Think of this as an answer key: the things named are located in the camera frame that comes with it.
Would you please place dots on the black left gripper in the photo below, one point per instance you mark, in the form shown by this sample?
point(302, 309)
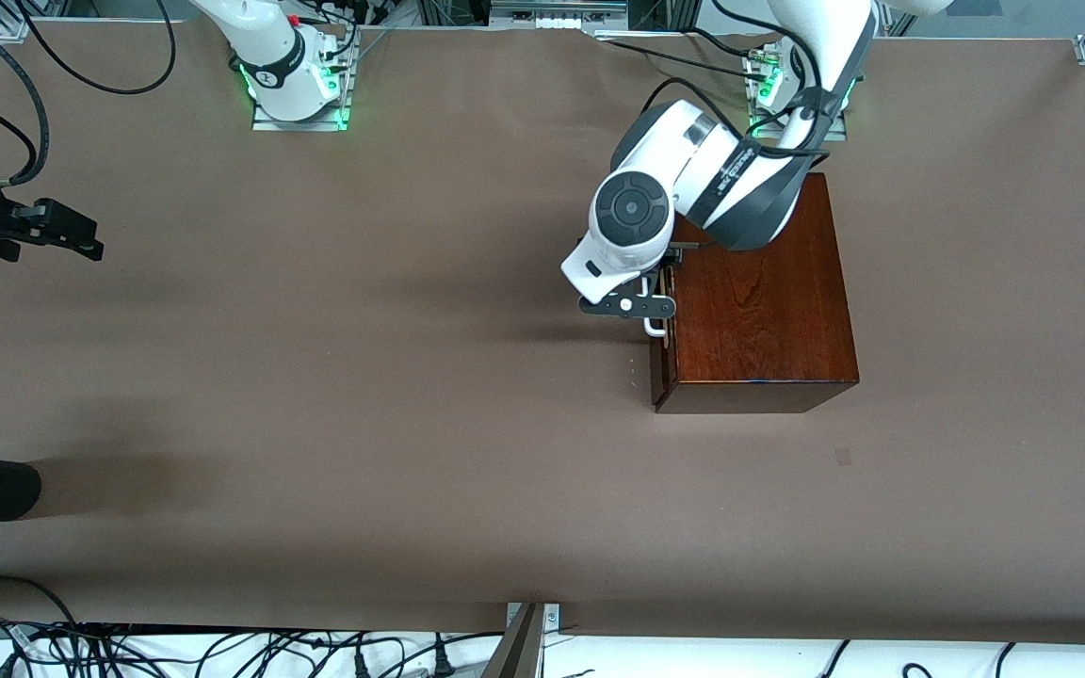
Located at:
point(667, 260)

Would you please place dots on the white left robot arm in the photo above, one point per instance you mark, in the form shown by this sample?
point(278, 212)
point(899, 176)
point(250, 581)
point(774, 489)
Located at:
point(599, 264)

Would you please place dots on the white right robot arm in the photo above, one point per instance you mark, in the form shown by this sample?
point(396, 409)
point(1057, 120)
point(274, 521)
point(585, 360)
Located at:
point(269, 47)

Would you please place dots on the dark brown wooden cabinet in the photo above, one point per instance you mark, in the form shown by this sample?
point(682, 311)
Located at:
point(769, 320)

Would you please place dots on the dark grey metal pole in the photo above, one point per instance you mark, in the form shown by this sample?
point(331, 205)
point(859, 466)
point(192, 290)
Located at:
point(514, 650)

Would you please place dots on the black power plug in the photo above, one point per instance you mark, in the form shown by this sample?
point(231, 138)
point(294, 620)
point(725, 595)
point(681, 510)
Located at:
point(442, 659)
point(361, 666)

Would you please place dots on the silver pole bracket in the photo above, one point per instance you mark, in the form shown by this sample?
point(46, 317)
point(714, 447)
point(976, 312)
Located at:
point(552, 617)

